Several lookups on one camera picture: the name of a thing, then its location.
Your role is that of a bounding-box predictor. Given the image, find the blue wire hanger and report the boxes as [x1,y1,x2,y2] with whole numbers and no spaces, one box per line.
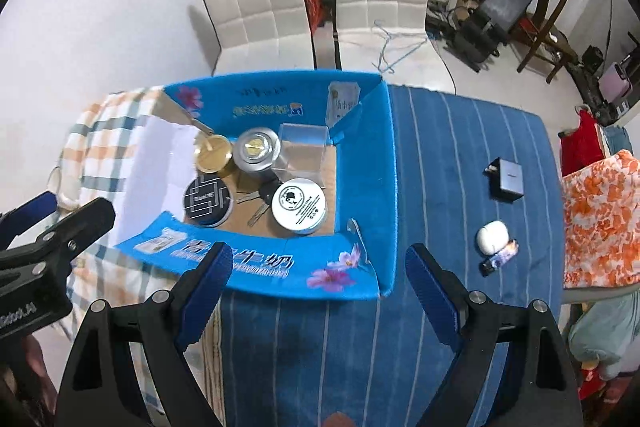
[372,20,428,75]

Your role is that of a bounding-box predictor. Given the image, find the blue striped cloth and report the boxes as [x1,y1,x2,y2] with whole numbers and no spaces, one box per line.
[221,87,564,426]

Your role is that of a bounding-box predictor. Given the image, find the orange floral blanket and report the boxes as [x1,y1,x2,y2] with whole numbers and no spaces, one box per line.
[562,150,640,289]

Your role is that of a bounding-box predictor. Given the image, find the white round jar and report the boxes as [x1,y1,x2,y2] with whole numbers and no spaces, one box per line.
[271,178,328,235]

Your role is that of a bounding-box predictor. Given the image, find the black round cushion compact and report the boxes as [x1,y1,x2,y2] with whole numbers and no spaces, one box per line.
[183,173,233,227]

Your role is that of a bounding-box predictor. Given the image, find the keys with black fob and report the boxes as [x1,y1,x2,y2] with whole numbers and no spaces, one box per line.
[236,179,281,228]

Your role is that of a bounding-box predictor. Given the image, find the silver round tin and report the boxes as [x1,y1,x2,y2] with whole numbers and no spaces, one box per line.
[232,127,281,182]

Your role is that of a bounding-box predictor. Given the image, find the pink suitcase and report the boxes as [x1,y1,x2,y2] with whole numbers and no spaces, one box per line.
[599,62,632,104]

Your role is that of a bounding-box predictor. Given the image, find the clear plastic box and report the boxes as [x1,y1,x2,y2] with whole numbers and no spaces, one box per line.
[272,124,329,186]

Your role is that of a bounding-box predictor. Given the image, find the plaid checkered cloth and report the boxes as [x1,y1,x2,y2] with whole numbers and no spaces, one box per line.
[55,85,227,417]

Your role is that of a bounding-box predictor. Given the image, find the left white padded chair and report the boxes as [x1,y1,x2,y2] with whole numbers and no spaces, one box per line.
[203,0,316,75]

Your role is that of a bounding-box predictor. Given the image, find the right white padded chair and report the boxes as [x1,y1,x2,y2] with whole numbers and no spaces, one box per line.
[333,0,456,94]

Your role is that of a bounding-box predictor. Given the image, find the white earbuds case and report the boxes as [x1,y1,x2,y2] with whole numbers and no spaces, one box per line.
[476,220,510,257]

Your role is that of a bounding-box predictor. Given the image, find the brown wooden chair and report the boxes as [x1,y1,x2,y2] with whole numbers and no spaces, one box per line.
[511,0,578,84]

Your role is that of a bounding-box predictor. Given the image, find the white padded chair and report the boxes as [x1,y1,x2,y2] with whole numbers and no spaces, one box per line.
[203,0,316,75]
[333,0,456,94]

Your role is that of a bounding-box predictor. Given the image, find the red cloth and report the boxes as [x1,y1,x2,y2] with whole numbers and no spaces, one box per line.
[559,106,605,176]

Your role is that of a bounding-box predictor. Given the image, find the gold round tin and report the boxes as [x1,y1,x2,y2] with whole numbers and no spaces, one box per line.
[194,134,232,176]

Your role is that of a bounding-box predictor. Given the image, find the grey power charger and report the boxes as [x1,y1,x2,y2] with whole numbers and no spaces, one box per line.
[484,157,524,202]

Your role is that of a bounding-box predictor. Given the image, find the colourful printed lighter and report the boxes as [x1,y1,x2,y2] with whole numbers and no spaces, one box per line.
[480,239,520,277]

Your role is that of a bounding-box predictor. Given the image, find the light teal cloth bundle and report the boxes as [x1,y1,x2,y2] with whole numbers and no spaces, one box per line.
[568,291,639,381]

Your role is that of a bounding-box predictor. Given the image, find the blue cardboard milk box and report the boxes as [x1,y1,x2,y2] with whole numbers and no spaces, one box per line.
[114,70,398,300]

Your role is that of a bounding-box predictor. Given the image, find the black weight bench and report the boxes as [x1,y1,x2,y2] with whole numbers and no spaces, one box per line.
[440,0,533,72]

